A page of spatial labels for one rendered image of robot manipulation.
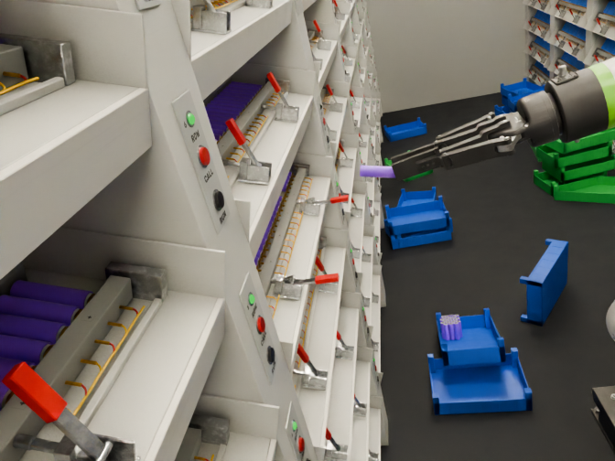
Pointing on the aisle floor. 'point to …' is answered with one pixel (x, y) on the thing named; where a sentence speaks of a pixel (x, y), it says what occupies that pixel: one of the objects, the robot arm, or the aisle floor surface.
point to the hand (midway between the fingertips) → (415, 162)
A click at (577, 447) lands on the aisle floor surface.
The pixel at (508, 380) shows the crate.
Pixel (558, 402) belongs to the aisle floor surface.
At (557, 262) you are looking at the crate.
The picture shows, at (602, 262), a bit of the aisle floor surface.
